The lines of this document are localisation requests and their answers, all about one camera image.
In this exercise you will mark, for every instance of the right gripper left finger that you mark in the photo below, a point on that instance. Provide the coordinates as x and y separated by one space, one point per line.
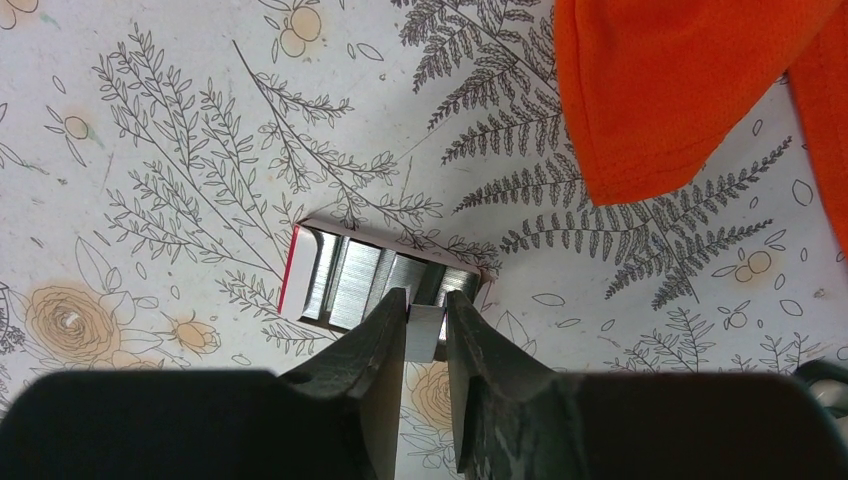
335 416

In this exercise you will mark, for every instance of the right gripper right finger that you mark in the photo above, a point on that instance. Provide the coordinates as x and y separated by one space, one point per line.
516 418

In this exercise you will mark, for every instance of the floral table mat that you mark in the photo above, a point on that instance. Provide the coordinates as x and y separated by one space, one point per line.
156 155

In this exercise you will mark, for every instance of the orange t-shirt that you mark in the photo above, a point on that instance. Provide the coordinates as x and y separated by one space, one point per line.
649 89

